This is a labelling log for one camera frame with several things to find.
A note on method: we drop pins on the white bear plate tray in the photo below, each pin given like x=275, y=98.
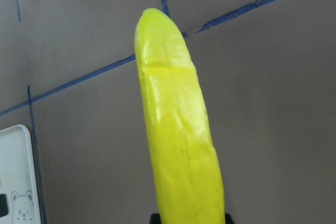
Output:
x=19, y=198

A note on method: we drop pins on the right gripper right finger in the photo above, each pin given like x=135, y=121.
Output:
x=228, y=219

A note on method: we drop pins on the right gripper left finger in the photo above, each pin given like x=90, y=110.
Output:
x=155, y=218

